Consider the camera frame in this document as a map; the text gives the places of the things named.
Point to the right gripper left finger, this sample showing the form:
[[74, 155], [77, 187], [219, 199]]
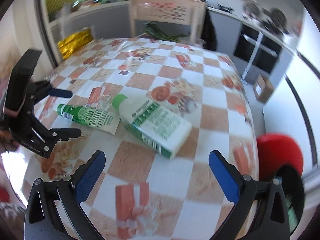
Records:
[[86, 176]]

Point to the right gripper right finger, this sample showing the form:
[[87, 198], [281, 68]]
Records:
[[227, 176]]

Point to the white green bottle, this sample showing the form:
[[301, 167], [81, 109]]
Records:
[[156, 126]]

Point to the green vegetables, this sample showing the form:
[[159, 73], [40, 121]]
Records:
[[153, 31]]

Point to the black built-in oven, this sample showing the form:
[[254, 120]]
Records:
[[267, 54]]

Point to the green tube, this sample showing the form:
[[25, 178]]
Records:
[[94, 118]]

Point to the cardboard box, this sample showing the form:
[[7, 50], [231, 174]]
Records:
[[262, 89]]

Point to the white refrigerator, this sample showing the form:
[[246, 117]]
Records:
[[293, 108]]

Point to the gold foil bag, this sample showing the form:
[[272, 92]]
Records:
[[75, 42]]

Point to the red trash bin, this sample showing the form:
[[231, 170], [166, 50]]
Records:
[[281, 158]]

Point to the white stick mop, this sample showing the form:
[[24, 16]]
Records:
[[256, 44]]

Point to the checkered tablecloth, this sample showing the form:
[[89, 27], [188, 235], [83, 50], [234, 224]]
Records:
[[181, 103]]

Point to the white perforated chair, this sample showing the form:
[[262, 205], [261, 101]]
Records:
[[183, 12]]

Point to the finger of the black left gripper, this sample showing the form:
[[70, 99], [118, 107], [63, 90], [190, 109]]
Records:
[[64, 134], [60, 93]]

